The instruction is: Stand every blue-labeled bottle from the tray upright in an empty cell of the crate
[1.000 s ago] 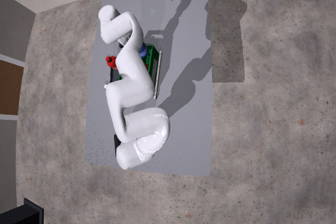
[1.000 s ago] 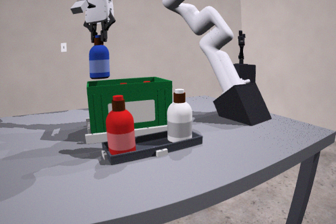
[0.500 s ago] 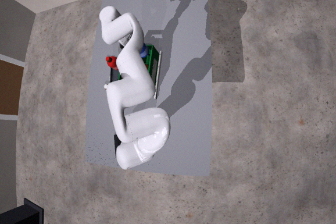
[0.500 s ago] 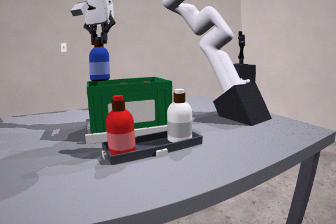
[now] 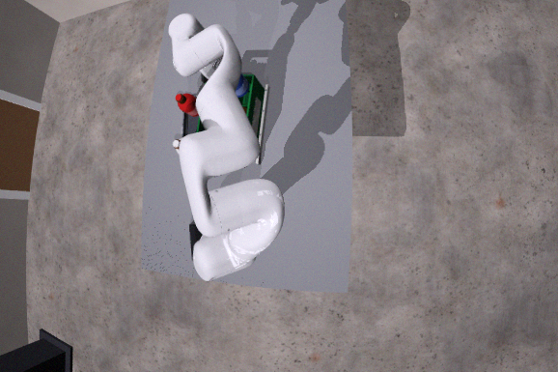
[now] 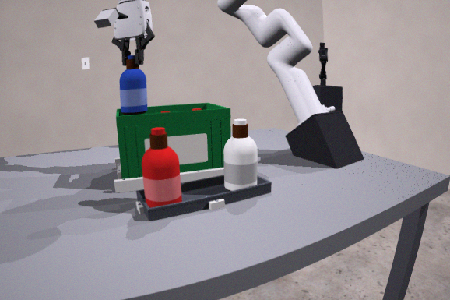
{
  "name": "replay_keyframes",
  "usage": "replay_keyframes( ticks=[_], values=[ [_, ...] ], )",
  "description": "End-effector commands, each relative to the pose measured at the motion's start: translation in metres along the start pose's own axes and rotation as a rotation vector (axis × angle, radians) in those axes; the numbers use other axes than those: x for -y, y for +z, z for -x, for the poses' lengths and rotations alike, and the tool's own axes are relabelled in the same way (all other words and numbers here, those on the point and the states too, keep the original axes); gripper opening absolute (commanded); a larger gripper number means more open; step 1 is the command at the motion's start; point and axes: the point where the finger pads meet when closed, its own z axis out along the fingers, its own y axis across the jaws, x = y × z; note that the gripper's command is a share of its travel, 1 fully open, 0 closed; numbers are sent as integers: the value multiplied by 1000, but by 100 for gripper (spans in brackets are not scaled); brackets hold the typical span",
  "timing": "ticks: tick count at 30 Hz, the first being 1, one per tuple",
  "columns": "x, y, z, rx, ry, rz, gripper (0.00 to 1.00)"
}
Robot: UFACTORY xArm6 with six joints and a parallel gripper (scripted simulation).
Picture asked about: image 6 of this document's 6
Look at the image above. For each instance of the blue bottle with light blue label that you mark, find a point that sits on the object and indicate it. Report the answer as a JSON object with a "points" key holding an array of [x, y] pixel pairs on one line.
{"points": [[133, 91]]}

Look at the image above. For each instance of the green crate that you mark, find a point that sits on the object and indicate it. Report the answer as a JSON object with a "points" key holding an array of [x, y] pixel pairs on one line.
{"points": [[197, 137]]}

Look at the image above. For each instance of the white bottle with grey label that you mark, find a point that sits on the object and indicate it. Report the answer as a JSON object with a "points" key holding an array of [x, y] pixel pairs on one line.
{"points": [[240, 158]]}

